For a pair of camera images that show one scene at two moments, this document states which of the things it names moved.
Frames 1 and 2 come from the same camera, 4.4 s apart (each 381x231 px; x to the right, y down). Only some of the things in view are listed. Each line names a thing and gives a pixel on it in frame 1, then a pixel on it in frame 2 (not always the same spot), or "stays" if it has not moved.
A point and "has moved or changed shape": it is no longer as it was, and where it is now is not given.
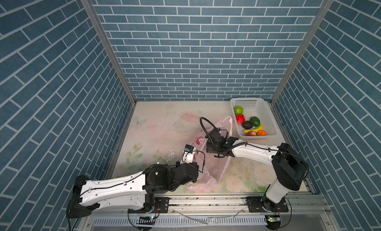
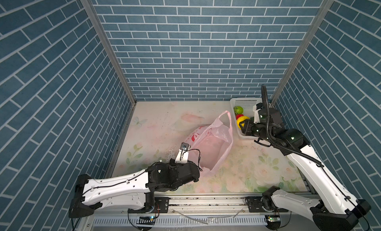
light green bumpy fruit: x=238 y=110 stays
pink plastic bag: x=212 y=169 has moved or changed shape
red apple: x=240 y=118 stays
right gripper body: x=211 y=149 to x=251 y=129
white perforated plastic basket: x=258 y=107 stays
